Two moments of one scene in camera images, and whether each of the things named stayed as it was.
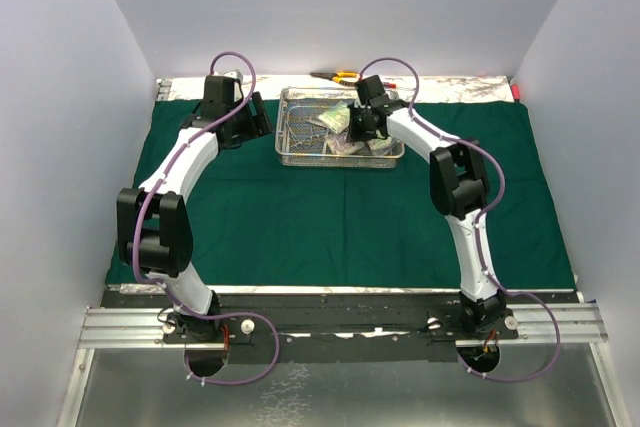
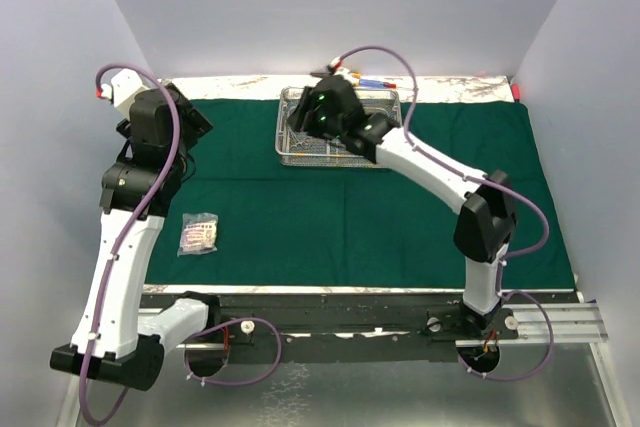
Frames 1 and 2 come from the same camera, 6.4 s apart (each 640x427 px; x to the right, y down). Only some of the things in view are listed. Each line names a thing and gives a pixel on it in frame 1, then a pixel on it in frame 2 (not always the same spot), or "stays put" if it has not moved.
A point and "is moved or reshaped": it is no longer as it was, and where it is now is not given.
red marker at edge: x=516 y=91 stays put
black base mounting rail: x=338 y=327 stays put
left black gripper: x=262 y=123 -> x=195 y=124
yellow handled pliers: x=337 y=76 stays put
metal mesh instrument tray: x=312 y=131 stays put
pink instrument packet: x=339 y=144 is moved or reshaped
